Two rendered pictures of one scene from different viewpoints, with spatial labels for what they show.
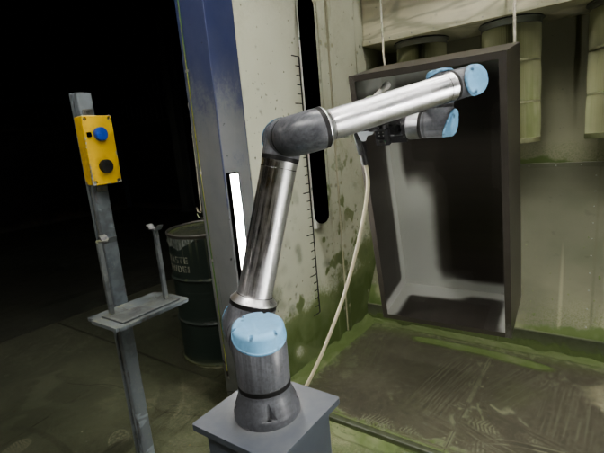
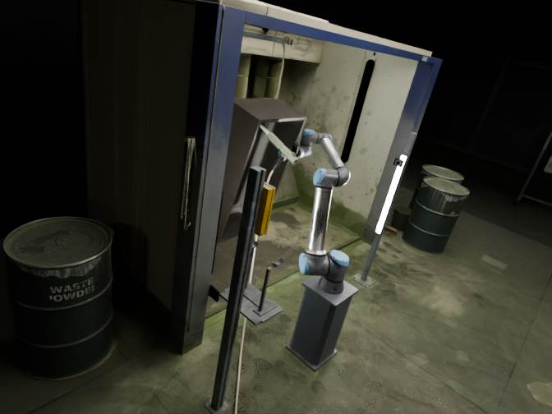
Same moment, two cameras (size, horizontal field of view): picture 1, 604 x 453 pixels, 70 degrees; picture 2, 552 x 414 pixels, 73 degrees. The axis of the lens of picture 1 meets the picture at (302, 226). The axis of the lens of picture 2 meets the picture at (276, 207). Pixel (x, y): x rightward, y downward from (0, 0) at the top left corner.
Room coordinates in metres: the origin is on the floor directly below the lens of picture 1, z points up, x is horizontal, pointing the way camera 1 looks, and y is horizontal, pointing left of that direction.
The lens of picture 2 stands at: (1.55, 2.42, 2.21)
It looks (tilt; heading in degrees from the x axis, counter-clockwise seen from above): 25 degrees down; 272
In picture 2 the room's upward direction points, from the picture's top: 12 degrees clockwise
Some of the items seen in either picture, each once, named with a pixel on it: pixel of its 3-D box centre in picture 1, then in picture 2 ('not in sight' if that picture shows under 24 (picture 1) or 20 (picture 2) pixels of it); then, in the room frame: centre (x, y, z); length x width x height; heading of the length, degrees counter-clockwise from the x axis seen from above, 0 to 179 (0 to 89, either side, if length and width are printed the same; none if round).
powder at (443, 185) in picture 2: not in sight; (445, 186); (-0.39, -2.23, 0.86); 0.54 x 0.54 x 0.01
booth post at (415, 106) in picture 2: not in sight; (397, 159); (0.37, -1.97, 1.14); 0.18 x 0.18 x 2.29; 54
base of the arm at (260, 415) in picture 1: (265, 395); (332, 280); (1.11, 0.15, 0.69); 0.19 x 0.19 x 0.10
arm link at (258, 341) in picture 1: (260, 349); (335, 264); (1.12, 0.15, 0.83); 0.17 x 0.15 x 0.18; 18
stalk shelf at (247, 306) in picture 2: (139, 309); (250, 301); (1.63, 0.68, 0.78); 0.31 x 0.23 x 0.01; 144
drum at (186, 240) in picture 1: (217, 288); (65, 296); (2.82, 0.62, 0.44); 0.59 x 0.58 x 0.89; 34
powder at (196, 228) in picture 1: (209, 228); (61, 241); (2.82, 0.62, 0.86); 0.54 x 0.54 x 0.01
